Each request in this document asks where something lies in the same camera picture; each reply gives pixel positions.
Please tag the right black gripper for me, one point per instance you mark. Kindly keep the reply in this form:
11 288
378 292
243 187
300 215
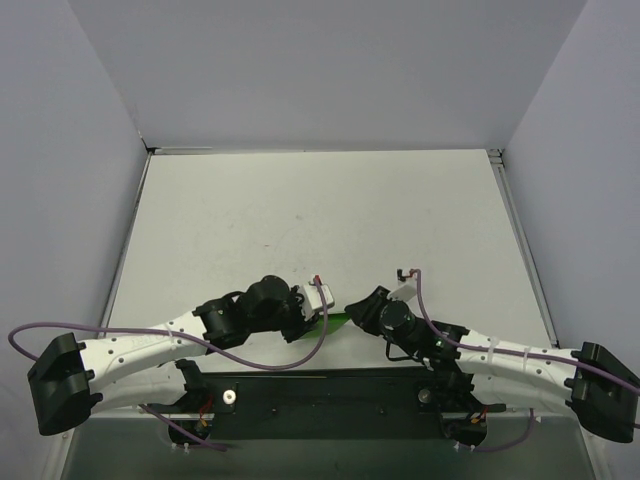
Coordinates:
364 310

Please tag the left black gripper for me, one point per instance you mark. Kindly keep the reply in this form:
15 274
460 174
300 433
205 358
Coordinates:
295 324

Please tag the green paper box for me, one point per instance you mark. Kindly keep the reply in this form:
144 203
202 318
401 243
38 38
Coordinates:
335 322

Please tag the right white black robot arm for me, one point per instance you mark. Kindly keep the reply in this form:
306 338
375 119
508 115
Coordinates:
472 371

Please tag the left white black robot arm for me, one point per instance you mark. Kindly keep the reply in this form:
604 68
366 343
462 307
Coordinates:
71 379

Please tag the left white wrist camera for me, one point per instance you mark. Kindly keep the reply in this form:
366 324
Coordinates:
317 296

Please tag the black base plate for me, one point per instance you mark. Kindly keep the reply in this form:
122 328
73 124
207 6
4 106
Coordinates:
405 403

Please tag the aluminium frame rail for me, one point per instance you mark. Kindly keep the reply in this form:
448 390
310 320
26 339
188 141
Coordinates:
497 164

